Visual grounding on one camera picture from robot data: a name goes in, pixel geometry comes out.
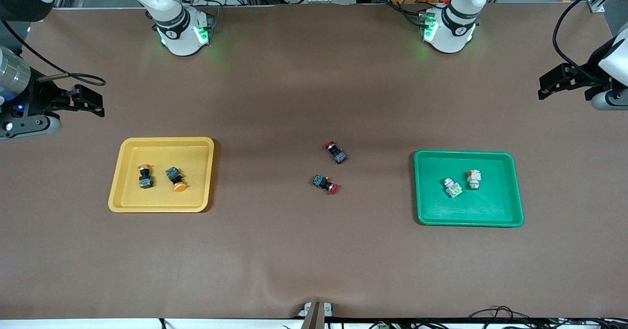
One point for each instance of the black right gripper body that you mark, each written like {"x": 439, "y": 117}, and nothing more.
{"x": 38, "y": 98}

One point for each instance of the yellow push button switch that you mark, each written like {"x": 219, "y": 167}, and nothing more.
{"x": 145, "y": 181}
{"x": 172, "y": 174}

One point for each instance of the green button green label block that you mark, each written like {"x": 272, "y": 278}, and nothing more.
{"x": 454, "y": 189}

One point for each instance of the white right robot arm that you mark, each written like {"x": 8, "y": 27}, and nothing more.
{"x": 181, "y": 35}

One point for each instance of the green plastic tray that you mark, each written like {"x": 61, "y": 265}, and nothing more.
{"x": 495, "y": 206}

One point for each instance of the yellow plastic tray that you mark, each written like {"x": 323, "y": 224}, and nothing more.
{"x": 196, "y": 182}

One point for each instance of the brown table mat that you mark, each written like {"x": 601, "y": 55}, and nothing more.
{"x": 314, "y": 250}

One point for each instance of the brown tapered bar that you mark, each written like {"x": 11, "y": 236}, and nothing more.
{"x": 314, "y": 320}

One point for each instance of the red push button switch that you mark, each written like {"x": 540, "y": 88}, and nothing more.
{"x": 321, "y": 182}
{"x": 338, "y": 155}

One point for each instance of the white table edge bracket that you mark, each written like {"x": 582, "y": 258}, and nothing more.
{"x": 328, "y": 310}

